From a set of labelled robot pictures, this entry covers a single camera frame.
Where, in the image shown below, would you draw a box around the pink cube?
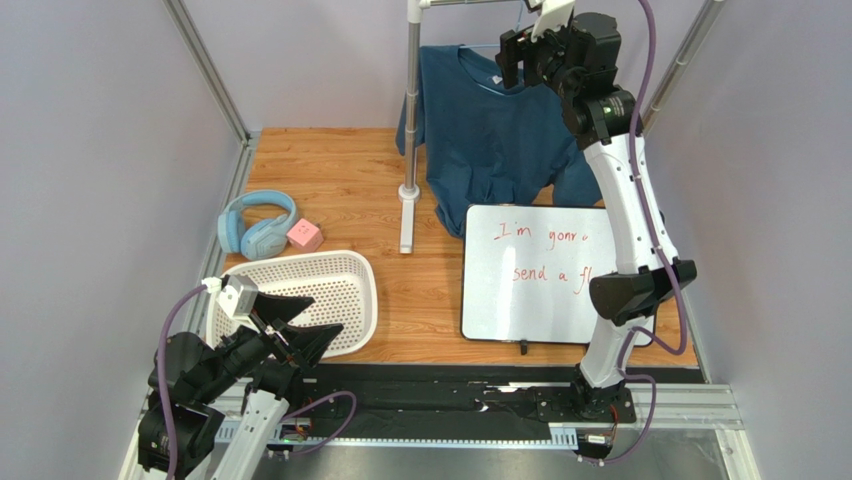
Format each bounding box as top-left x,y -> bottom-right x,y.
287,219 -> 324,253

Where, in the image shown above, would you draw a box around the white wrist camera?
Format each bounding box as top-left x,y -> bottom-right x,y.
201,275 -> 260,321
525,0 -> 576,37

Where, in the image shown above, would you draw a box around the left aluminium frame post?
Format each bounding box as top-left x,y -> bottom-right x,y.
163,0 -> 252,146

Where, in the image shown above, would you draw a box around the silver clothes rack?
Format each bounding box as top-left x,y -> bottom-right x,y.
398,1 -> 727,254

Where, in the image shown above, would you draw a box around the dark blue t shirt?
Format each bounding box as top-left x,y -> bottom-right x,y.
415,45 -> 602,238

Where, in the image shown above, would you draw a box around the white perforated plastic basket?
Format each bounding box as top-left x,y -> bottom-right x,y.
225,250 -> 379,360

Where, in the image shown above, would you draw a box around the whiteboard with red writing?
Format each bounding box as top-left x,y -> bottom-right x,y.
460,205 -> 616,344

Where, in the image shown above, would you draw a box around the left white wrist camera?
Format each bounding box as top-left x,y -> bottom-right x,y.
201,275 -> 260,321

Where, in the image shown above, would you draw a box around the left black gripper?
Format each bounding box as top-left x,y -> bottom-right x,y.
196,288 -> 343,402

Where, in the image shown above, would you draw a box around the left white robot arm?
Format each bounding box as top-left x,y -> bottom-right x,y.
138,293 -> 344,479

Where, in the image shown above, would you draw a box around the light blue wire hanger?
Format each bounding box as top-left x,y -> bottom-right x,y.
459,0 -> 529,50

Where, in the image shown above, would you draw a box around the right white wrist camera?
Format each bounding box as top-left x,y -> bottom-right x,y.
525,0 -> 576,37

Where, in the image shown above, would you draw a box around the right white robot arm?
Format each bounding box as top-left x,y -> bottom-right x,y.
495,1 -> 697,419

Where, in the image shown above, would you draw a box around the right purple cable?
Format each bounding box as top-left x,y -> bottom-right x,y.
615,0 -> 690,467

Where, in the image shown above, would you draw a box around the light blue headphones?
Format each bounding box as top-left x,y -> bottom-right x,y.
217,189 -> 301,261

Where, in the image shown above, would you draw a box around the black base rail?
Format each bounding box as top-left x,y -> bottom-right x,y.
268,364 -> 637,456

